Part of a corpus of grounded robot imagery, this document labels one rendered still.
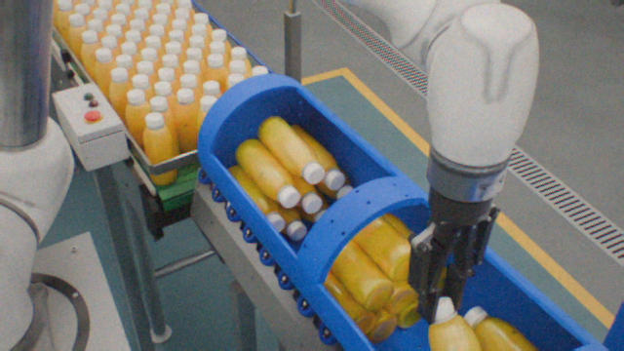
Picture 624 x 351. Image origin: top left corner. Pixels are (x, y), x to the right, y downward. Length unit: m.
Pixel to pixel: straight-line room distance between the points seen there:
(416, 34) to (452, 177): 0.17
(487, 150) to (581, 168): 2.65
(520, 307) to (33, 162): 0.79
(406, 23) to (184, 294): 1.93
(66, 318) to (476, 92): 0.77
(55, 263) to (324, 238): 0.48
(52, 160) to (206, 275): 1.62
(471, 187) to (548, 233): 2.21
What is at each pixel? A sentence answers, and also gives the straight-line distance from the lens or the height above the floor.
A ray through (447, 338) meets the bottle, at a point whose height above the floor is 1.20.
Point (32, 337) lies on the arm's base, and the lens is 1.11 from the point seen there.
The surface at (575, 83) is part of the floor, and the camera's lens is 4.00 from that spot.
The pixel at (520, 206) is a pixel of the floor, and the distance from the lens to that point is 3.04.
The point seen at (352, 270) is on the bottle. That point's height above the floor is 1.12.
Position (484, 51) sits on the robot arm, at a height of 1.63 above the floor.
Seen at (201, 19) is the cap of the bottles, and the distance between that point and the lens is 1.97.
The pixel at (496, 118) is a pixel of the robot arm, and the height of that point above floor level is 1.56.
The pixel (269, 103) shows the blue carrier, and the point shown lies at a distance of 1.42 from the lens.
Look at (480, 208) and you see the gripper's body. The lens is 0.78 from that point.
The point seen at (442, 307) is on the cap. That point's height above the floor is 1.22.
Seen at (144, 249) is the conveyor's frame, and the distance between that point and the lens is 2.12.
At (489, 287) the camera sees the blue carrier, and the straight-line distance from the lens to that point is 1.18.
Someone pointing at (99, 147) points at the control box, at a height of 1.05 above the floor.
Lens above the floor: 1.94
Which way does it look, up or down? 39 degrees down
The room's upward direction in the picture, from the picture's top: 1 degrees clockwise
